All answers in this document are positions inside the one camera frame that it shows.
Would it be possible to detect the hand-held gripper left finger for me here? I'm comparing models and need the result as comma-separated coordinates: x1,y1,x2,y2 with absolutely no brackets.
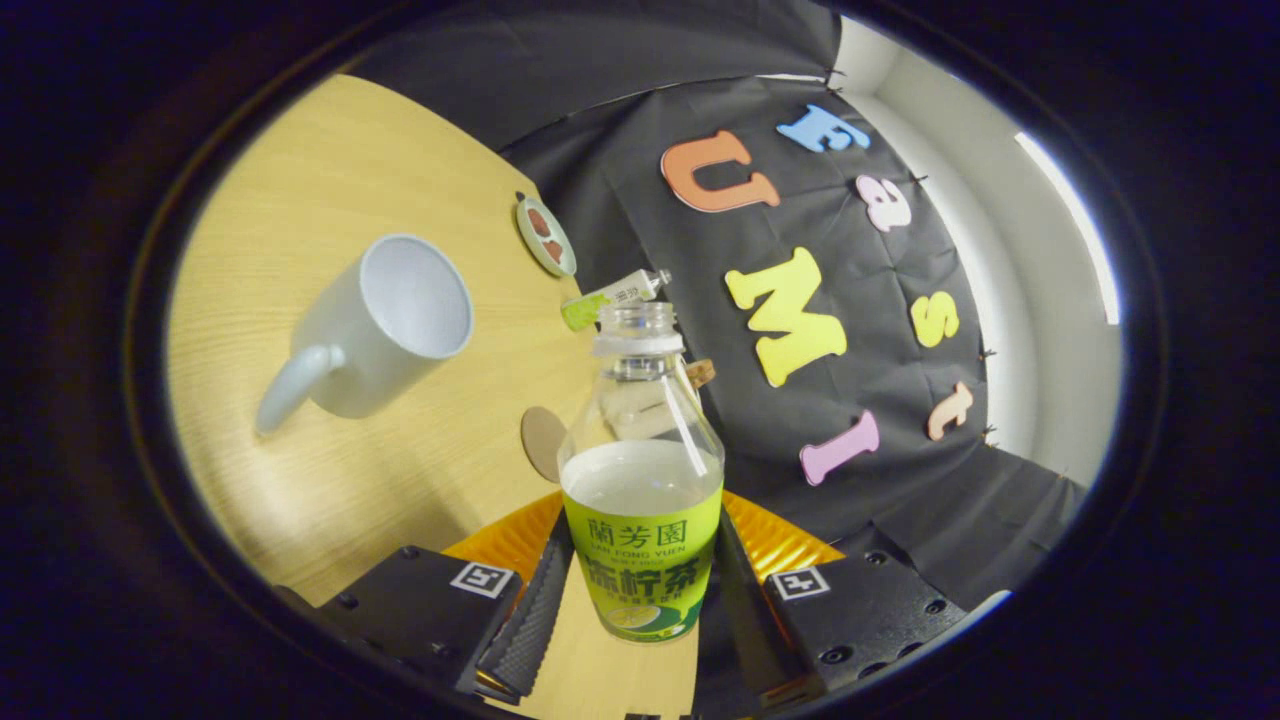
318,490,577,701

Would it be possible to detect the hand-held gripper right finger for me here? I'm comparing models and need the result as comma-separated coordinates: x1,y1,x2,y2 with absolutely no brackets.
712,490,969,706

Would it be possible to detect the clear juice bottle green label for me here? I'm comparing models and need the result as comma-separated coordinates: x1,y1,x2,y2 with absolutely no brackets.
557,300,726,644

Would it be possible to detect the round brown coaster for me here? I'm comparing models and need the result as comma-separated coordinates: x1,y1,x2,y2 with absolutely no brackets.
519,405,569,484

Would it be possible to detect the white cup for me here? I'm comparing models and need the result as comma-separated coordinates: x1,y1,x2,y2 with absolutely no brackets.
255,233,475,438

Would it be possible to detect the slim bottle with green liquid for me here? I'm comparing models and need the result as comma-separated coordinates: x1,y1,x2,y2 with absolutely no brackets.
560,268,673,333

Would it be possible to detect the pale green plate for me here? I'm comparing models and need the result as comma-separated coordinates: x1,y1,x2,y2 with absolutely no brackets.
514,192,579,279

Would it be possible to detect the wooden table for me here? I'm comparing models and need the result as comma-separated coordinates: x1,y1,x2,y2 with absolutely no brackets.
165,73,701,720

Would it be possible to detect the ceiling light panel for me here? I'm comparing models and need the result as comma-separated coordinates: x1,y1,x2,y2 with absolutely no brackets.
1015,130,1121,326

